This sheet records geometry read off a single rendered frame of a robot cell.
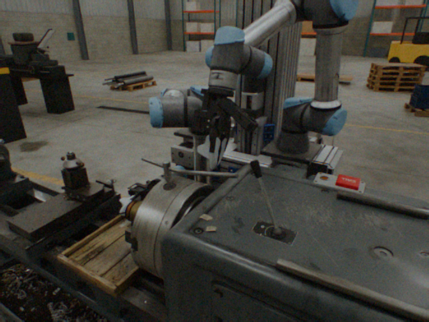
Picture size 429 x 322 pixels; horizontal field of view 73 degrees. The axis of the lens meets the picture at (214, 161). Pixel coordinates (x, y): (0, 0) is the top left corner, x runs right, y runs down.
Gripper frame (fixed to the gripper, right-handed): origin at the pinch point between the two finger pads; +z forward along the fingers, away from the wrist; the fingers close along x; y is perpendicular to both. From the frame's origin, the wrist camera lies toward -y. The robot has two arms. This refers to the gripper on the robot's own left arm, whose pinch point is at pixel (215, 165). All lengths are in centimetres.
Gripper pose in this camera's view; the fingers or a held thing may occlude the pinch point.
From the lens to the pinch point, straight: 77.9
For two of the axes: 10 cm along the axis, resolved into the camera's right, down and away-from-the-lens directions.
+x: -4.8, 0.4, -8.8
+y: -8.6, -2.1, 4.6
